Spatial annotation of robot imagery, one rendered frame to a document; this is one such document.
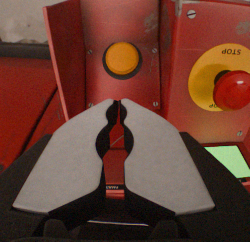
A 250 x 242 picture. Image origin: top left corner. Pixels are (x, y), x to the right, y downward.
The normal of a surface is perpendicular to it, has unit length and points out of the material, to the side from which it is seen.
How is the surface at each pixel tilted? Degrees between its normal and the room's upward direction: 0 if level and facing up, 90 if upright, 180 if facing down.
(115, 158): 90
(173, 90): 0
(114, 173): 90
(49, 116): 90
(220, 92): 33
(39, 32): 0
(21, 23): 0
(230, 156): 90
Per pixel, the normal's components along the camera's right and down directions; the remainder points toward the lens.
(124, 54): -0.02, 0.04
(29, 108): 0.12, -0.79
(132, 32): 0.00, 0.60
